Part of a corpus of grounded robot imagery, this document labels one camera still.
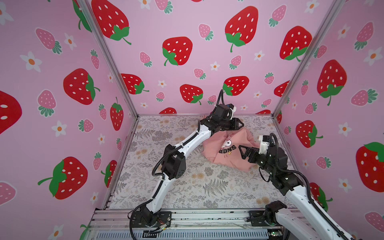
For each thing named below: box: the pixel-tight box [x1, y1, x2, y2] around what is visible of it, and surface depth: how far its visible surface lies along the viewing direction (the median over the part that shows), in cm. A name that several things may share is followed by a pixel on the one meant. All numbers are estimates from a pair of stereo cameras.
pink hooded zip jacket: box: [202, 127, 260, 172], surface depth 90 cm
